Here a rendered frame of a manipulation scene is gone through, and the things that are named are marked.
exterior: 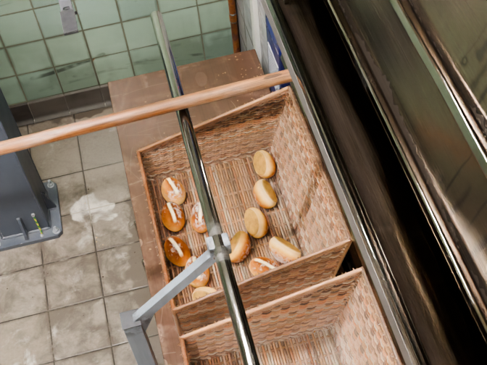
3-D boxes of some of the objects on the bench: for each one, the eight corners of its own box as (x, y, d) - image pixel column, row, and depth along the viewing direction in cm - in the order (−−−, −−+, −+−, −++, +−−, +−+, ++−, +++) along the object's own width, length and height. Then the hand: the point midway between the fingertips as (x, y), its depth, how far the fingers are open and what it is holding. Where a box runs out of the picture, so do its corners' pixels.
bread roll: (257, 182, 242) (270, 168, 238) (248, 158, 248) (260, 143, 244) (272, 185, 245) (284, 171, 241) (262, 161, 251) (274, 147, 247)
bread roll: (269, 217, 238) (254, 211, 233) (258, 191, 244) (243, 185, 239) (282, 206, 236) (268, 199, 231) (271, 180, 242) (256, 174, 237)
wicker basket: (294, 143, 254) (292, 81, 232) (353, 296, 220) (356, 241, 198) (141, 179, 249) (125, 120, 227) (177, 342, 216) (161, 290, 193)
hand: (62, 3), depth 162 cm, fingers open, 13 cm apart
